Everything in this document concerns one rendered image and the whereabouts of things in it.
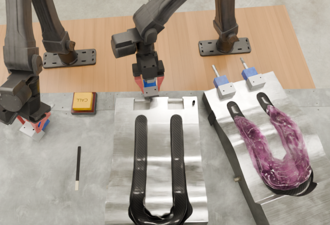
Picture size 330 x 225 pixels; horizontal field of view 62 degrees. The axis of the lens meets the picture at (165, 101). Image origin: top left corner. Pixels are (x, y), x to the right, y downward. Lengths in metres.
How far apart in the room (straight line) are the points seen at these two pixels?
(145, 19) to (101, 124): 0.39
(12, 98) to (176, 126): 0.46
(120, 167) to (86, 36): 0.58
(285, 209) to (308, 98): 0.44
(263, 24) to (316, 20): 1.34
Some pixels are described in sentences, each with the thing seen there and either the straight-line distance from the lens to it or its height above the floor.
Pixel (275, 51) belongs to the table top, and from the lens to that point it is 1.18.
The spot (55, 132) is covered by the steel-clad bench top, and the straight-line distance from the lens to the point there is 1.01.
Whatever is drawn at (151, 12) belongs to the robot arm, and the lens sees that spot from 0.78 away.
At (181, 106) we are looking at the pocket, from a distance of 0.91.
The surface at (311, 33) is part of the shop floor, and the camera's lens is 2.46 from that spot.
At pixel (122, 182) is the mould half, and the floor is 0.91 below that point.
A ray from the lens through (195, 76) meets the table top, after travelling 1.04.
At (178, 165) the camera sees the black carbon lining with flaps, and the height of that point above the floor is 0.88.
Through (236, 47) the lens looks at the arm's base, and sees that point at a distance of 1.13.
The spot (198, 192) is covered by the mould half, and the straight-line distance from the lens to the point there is 0.77.
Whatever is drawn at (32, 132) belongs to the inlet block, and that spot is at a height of 0.85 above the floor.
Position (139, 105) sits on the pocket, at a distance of 0.91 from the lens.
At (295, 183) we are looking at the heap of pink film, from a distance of 0.88.
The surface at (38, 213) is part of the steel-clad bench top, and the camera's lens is 0.96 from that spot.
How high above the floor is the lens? 1.69
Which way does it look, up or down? 64 degrees down
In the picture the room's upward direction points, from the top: straight up
